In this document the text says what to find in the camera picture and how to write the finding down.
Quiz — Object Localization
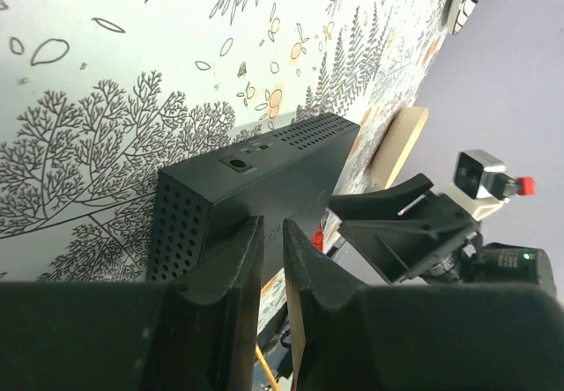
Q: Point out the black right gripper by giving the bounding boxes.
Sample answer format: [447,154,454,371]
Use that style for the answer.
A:
[328,173,555,297]

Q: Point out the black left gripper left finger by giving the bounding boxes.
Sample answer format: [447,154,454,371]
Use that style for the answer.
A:
[1,217,264,390]

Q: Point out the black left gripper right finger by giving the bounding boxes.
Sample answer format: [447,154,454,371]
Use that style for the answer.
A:
[283,219,563,390]

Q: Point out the red ethernet cable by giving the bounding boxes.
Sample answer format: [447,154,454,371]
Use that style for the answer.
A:
[310,225,327,251]

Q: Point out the black network switch box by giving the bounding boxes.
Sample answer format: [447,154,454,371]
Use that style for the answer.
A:
[146,113,360,283]

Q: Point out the cream square dish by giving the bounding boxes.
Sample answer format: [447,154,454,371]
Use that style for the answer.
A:
[370,107,429,189]

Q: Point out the floral patterned table mat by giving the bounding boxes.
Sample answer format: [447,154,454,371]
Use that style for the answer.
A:
[1,0,447,285]

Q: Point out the loose yellow ethernet cable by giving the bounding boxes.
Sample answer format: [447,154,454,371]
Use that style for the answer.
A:
[254,342,281,391]

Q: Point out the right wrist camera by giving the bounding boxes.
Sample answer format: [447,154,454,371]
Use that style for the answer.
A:
[442,150,536,222]

